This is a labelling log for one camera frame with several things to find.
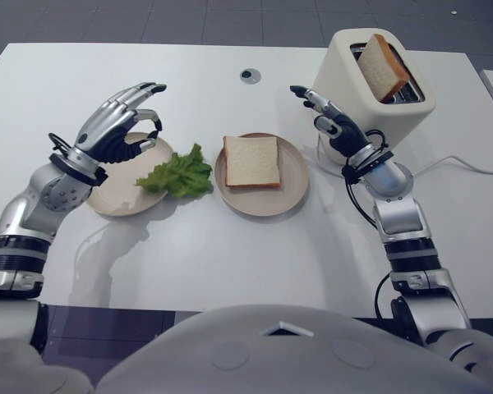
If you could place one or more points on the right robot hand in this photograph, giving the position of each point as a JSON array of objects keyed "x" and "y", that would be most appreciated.
[{"x": 345, "y": 133}]

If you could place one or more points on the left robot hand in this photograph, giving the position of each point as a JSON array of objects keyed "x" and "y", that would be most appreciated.
[{"x": 107, "y": 123}]

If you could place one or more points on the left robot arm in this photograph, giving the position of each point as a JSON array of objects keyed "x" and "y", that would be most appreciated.
[{"x": 29, "y": 221}]

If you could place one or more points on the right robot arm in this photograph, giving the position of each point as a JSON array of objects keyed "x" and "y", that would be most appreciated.
[{"x": 411, "y": 246}]

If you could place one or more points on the cream toaster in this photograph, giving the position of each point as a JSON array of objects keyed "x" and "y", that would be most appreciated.
[{"x": 349, "y": 70}]

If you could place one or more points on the bread slice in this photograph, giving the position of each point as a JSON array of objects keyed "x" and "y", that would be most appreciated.
[
  {"x": 251, "y": 161},
  {"x": 380, "y": 70}
]

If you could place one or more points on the beige plate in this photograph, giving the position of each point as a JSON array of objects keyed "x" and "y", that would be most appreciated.
[
  {"x": 119, "y": 197},
  {"x": 263, "y": 201}
]

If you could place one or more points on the green lettuce leaf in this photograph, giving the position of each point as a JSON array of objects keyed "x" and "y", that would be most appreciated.
[{"x": 181, "y": 174}]

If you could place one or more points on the robot body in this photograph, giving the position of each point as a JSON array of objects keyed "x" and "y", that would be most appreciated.
[{"x": 287, "y": 353}]

